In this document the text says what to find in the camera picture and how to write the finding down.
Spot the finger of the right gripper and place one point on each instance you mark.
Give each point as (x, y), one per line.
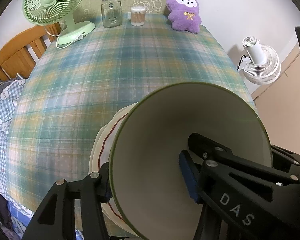
(285, 160)
(212, 152)

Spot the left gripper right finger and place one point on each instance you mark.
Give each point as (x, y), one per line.
(209, 225)

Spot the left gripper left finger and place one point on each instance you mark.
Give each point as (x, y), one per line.
(55, 216)

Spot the green-rim ceramic bowl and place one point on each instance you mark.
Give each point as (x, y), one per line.
(146, 181)

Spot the white red-flower plate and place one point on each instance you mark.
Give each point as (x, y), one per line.
(106, 141)

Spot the beige cabinet door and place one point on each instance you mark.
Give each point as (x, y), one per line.
(278, 104)

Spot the large scalloped yellow-flower plate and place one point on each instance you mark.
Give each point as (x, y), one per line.
(113, 229)

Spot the white floor fan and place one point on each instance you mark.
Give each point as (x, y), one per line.
(263, 65)

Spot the blue checkered bedding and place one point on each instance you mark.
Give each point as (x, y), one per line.
(14, 217)

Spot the plaid green tablecloth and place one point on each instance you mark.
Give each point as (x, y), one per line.
(73, 92)

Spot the purple plush bunny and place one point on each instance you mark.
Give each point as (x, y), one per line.
(184, 15)

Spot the cotton swab container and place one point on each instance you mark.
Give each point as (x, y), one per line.
(137, 16)

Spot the glass jar with lid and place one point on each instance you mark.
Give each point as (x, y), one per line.
(111, 11)

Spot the green desk fan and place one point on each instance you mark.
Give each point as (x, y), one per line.
(47, 12)

